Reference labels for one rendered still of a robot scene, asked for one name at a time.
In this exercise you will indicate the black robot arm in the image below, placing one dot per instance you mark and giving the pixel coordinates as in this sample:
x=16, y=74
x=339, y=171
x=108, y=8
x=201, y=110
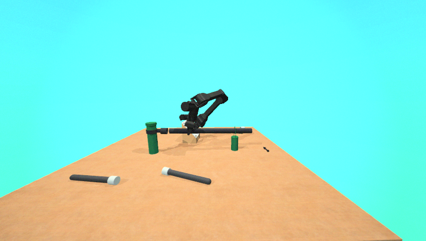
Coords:
x=202, y=99

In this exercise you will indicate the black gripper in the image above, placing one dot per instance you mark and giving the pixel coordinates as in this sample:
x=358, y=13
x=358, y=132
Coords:
x=191, y=123

